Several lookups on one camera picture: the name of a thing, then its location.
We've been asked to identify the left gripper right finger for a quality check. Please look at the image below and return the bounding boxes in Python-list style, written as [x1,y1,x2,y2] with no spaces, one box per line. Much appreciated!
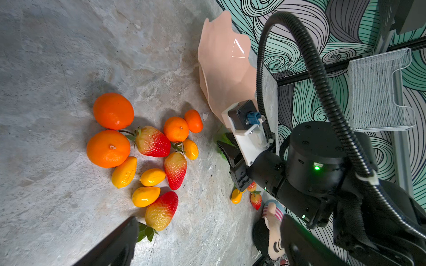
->
[281,215,345,266]

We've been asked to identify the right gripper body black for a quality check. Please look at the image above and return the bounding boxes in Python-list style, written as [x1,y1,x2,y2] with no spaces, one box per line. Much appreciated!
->
[236,151,286,193]

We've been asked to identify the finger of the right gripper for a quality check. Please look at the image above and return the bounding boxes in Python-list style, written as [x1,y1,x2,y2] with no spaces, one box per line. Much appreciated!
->
[217,141,241,166]
[230,165,252,192]

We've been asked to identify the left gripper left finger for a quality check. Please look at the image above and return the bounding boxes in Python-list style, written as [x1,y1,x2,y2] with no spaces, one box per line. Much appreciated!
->
[74,217,139,266]

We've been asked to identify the pink fruit bowl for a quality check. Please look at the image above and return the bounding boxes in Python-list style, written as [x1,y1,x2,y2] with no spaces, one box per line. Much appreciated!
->
[197,11,256,128]

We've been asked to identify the green grape bunch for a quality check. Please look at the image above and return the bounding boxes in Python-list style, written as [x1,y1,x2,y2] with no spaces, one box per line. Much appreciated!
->
[214,131,235,160]

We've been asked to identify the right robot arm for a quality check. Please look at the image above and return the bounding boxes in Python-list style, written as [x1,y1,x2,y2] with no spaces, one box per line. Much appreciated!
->
[217,12,426,266]

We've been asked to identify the yellow mango right lower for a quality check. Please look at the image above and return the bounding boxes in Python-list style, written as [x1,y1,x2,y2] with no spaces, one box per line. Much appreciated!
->
[231,188,243,205]

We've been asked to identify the yellow mango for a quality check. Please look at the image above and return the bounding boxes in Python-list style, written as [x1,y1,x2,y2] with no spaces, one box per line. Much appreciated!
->
[112,156,137,189]
[140,168,166,187]
[231,188,243,205]
[183,139,199,160]
[132,186,161,208]

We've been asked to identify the pig-face plush doll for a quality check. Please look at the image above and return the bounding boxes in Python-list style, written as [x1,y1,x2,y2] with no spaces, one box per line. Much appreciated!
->
[252,199,286,260]

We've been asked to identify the yellow mango top right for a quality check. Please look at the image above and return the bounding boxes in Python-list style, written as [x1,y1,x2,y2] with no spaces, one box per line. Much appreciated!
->
[183,139,199,160]

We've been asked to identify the small orange right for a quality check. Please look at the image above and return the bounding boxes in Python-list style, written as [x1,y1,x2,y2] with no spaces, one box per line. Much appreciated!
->
[184,110,204,134]

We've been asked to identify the small orange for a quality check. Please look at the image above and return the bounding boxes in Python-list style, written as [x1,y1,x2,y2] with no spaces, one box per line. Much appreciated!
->
[184,110,204,134]
[164,116,189,143]

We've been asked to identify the strawberry bottom left cluster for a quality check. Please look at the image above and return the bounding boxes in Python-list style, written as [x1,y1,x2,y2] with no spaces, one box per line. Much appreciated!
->
[137,191,179,242]

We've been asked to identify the strawberry cluster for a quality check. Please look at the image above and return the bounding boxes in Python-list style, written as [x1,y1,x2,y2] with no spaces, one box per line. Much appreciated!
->
[135,126,172,158]
[137,191,179,242]
[164,152,187,190]

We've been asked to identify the strawberry middle left cluster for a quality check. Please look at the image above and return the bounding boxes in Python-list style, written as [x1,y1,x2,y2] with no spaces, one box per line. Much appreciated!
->
[164,152,187,190]

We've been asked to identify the small orange left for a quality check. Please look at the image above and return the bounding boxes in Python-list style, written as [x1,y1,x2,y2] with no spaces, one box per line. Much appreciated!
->
[164,116,189,143]

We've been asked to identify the yellow mango left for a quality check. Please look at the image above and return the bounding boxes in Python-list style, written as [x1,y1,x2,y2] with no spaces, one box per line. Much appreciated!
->
[112,156,137,189]

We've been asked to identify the yellow mango middle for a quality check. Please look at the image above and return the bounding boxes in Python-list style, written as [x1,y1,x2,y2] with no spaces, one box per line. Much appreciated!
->
[140,168,166,187]

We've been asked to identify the strawberry upper left cluster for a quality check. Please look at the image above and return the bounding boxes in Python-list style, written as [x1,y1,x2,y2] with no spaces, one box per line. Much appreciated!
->
[135,126,172,158]

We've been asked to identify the large orange lower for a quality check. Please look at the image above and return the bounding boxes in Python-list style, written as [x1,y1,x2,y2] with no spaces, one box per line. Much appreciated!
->
[86,130,130,168]

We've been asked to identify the large orange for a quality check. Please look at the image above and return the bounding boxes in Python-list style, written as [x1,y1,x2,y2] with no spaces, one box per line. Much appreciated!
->
[93,93,134,130]
[86,130,130,168]

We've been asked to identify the large orange upper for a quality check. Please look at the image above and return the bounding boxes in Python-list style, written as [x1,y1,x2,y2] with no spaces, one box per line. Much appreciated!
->
[93,93,134,130]

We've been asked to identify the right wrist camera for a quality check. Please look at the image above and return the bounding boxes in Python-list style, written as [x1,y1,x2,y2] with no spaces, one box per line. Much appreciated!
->
[221,100,272,166]

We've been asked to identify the clear plastic wall bin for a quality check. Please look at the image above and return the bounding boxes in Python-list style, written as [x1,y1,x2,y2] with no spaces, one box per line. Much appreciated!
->
[348,48,416,133]

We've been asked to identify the aluminium rail right wall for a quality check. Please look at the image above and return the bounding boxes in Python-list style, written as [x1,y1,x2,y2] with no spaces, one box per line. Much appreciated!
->
[373,1,421,196]

